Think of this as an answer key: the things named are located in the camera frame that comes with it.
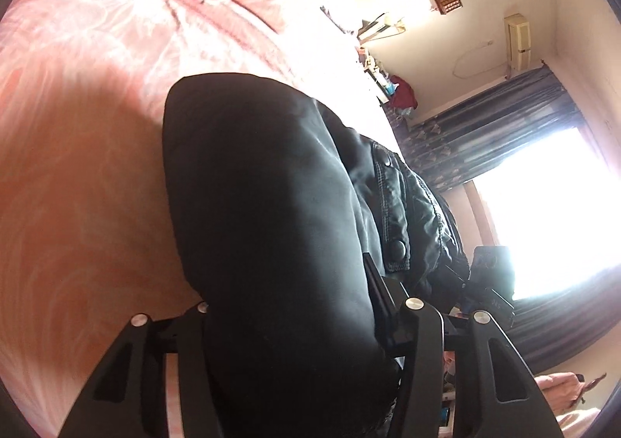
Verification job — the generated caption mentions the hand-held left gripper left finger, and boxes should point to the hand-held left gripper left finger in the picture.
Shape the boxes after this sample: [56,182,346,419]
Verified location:
[57,301,214,438]

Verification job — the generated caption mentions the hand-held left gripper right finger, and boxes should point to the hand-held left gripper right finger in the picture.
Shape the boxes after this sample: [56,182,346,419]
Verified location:
[361,254,566,438]

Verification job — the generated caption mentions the black pants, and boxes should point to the black pants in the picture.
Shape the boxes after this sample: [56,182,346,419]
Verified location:
[162,73,471,438]

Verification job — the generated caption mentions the bright window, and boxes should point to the bright window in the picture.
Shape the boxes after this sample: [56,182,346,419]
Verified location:
[473,128,621,300]

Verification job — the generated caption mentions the red garment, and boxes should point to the red garment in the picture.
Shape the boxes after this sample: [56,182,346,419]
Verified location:
[390,75,419,110]

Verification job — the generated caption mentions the cream air conditioner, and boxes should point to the cream air conditioner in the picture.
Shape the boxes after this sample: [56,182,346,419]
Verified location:
[503,14,533,73]

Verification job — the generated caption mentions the pink patterned blanket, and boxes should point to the pink patterned blanket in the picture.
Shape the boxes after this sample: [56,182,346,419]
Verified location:
[0,0,403,438]

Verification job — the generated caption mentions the white wall cable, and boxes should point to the white wall cable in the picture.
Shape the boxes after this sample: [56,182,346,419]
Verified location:
[451,38,511,80]

